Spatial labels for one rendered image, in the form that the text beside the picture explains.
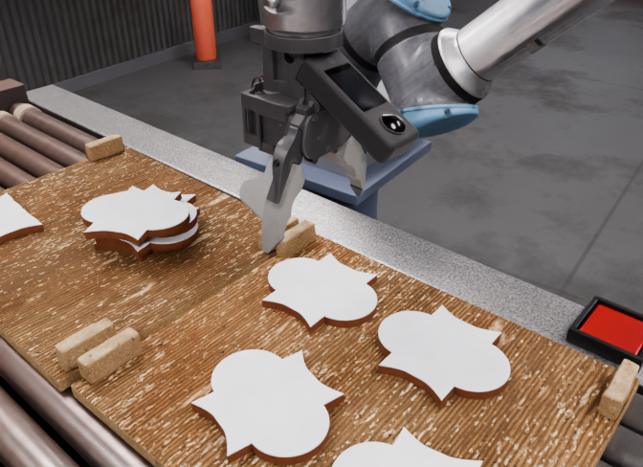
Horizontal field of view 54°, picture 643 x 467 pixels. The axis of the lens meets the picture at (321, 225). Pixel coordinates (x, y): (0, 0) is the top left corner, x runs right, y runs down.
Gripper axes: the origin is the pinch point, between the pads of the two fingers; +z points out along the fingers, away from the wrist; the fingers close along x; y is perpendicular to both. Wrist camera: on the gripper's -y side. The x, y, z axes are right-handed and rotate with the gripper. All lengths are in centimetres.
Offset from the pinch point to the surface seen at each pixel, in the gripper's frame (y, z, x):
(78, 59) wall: 332, 85, -161
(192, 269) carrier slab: 14.8, 9.1, 6.0
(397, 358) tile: -12.8, 7.9, 4.1
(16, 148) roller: 67, 11, 1
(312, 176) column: 27.8, 15.7, -31.0
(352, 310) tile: -5.2, 7.9, 1.1
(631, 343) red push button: -29.1, 9.8, -14.9
